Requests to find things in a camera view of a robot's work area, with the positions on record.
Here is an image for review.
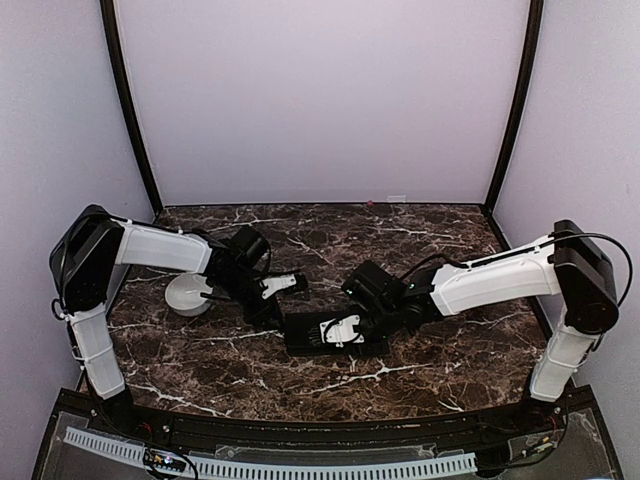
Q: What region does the left black frame post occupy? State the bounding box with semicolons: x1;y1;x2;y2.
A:
99;0;164;215

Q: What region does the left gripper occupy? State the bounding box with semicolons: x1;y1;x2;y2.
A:
215;268;286;329

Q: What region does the white ceramic bowl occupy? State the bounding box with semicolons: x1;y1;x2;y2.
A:
164;273;213;317

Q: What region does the right black frame post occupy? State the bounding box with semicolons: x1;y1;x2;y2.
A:
484;0;544;214

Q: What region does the black zippered tool case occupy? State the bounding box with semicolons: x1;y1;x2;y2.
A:
284;311;390;357

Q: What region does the white slotted cable duct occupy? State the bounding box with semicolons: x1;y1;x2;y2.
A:
63;427;478;479

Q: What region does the black front rail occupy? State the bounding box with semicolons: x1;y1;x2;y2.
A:
54;387;596;454

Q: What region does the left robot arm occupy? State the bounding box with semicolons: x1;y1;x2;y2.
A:
49;204;308;436

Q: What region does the black frame post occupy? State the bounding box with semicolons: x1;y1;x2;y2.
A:
484;0;544;214
99;0;164;215

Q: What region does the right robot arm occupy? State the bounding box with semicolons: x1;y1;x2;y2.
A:
313;220;629;434

